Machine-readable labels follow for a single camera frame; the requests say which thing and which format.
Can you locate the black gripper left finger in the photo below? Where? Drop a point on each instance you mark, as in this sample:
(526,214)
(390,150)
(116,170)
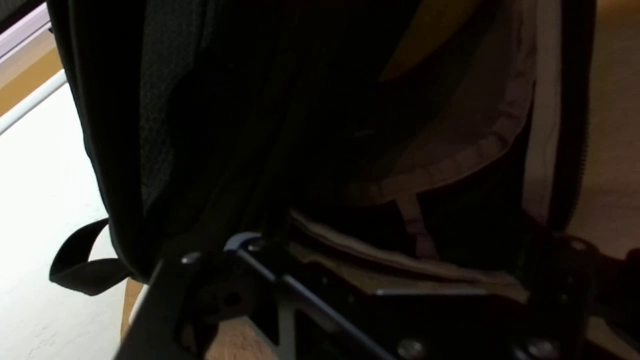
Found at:
(193,306)

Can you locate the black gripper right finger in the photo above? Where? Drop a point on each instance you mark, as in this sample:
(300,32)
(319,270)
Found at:
(566,301)

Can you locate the black backpack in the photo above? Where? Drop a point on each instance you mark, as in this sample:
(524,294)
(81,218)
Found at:
(233,121)

